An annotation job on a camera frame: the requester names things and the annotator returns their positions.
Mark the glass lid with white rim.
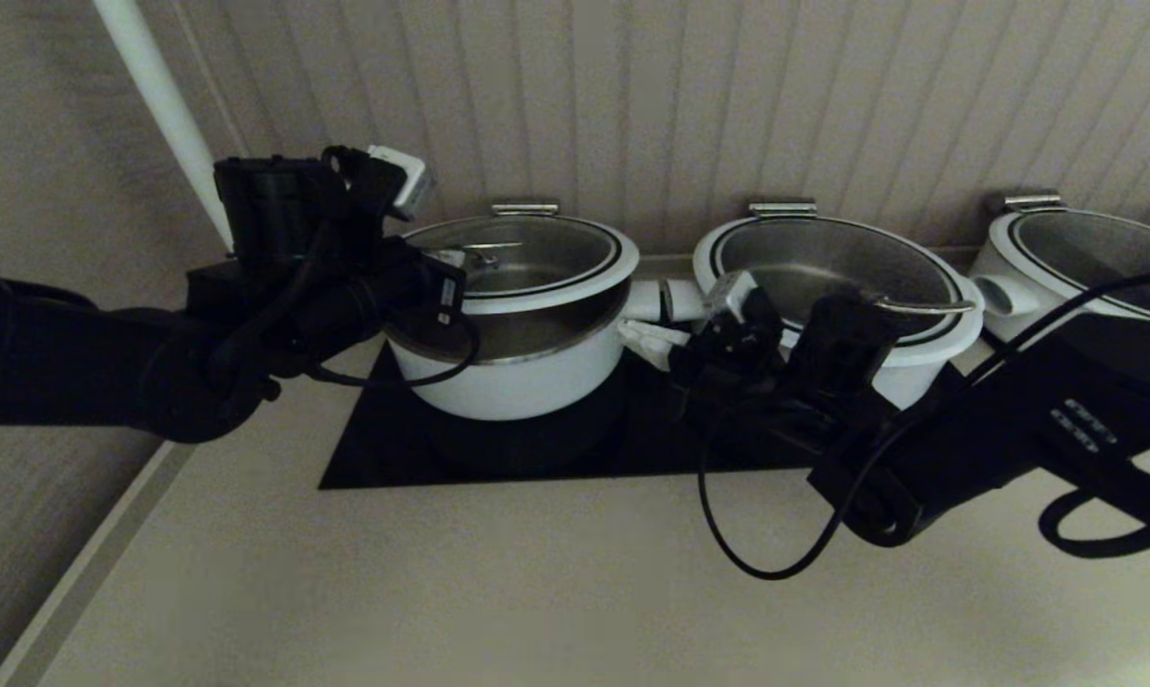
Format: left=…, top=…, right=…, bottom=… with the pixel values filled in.
left=694, top=218, right=986, bottom=368
left=990, top=210, right=1150, bottom=330
left=398, top=215, right=640, bottom=316

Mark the black glass induction cooktop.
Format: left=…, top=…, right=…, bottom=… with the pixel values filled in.
left=320, top=320, right=976, bottom=490

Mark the white round pole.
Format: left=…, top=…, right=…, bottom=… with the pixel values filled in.
left=93, top=0, right=237, bottom=251

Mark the black left wrist camera cable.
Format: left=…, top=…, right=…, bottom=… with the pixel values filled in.
left=307, top=315, right=482, bottom=389

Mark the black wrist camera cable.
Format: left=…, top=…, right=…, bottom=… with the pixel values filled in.
left=697, top=270, right=1150, bottom=580
left=307, top=315, right=482, bottom=389

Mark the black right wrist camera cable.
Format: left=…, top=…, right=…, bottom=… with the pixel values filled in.
left=697, top=270, right=1150, bottom=580

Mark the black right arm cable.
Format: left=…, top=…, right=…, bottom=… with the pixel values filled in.
left=1039, top=487, right=1150, bottom=560

